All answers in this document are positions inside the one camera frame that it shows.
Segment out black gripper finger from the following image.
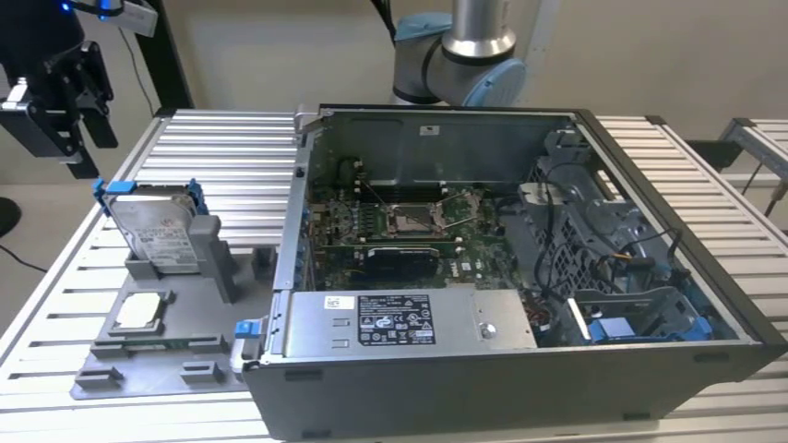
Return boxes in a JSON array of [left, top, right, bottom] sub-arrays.
[[43, 41, 120, 150], [0, 102, 102, 182]]

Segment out hard disk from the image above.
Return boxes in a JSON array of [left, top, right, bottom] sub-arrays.
[[91, 177, 211, 274], [587, 316, 715, 346]]

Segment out black power wire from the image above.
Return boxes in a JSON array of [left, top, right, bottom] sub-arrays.
[[598, 228, 688, 282]]

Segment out grey disk bay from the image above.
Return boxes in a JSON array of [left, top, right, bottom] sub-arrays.
[[563, 283, 716, 347]]

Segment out black round floor stand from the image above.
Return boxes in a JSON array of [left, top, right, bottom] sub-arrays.
[[0, 196, 24, 239]]

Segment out silver CPU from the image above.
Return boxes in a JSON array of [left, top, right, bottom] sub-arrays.
[[116, 294, 170, 331]]

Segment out grey parts rack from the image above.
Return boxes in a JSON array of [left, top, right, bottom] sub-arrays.
[[71, 215, 278, 401]]

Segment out RAM slot bank white clips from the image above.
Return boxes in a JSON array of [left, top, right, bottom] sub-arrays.
[[360, 233, 464, 246], [360, 180, 448, 193]]

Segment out CPU socket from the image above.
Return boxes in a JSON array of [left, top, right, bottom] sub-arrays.
[[384, 202, 443, 237]]

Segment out black graphics card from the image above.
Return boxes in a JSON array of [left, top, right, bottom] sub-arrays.
[[362, 246, 443, 281]]

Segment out metal socket cover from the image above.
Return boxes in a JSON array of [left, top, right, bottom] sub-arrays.
[[434, 191, 490, 228]]

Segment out green motherboard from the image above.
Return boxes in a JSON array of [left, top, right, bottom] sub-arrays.
[[304, 182, 539, 297]]

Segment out grey power supply unit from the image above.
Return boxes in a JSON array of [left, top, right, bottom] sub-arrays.
[[283, 288, 539, 357]]

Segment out open grey PC case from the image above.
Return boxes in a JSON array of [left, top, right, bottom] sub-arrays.
[[243, 103, 788, 439]]

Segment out metal slat side table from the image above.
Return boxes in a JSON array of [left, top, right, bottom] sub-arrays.
[[716, 117, 788, 186]]

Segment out thin black wall cable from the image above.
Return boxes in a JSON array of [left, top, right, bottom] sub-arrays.
[[120, 27, 156, 117]]

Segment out black upright post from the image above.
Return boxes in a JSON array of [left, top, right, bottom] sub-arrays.
[[132, 0, 196, 111]]

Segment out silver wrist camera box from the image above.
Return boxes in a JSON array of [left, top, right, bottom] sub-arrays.
[[119, 0, 158, 35]]

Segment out black floor cable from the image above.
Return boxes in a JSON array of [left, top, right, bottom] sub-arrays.
[[0, 243, 51, 274]]

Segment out black cable behind arm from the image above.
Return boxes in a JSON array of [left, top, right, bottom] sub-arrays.
[[367, 0, 399, 38]]

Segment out thin wire locking lever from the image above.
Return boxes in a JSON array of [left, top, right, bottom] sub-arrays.
[[355, 176, 392, 210]]

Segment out black data wire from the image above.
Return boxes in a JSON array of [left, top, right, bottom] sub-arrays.
[[532, 181, 579, 302]]

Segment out coloured power supply wire bundle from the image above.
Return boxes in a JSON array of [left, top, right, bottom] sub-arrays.
[[523, 299, 559, 334]]

